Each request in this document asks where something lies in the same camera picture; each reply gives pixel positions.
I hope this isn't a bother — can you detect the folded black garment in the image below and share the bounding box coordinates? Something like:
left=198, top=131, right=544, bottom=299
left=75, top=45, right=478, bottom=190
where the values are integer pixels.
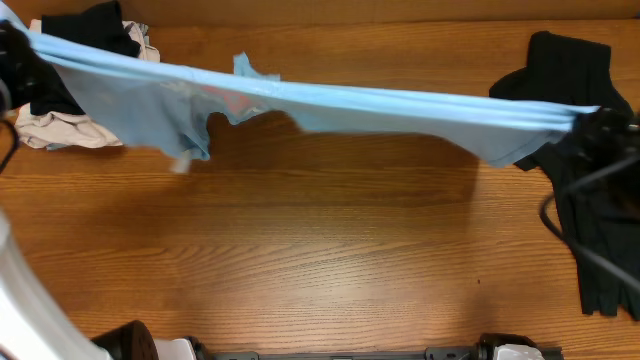
left=30, top=1, right=141, bottom=116

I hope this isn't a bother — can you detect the light blue printed t-shirt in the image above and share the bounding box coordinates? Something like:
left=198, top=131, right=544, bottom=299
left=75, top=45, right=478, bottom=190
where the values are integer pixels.
left=1, top=5, right=597, bottom=167

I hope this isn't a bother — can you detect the folded beige garment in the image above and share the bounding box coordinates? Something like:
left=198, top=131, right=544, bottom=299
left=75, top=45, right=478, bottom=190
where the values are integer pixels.
left=15, top=21, right=161, bottom=150

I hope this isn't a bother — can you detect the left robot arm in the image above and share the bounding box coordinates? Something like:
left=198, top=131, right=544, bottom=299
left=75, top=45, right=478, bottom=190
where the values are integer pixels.
left=1, top=20, right=204, bottom=360

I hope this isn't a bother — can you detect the black t-shirt on right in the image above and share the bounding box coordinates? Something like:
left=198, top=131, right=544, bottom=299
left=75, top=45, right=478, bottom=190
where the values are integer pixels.
left=489, top=31, right=639, bottom=320

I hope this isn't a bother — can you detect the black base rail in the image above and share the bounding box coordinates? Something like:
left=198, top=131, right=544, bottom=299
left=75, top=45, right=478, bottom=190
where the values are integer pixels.
left=188, top=333, right=565, bottom=360

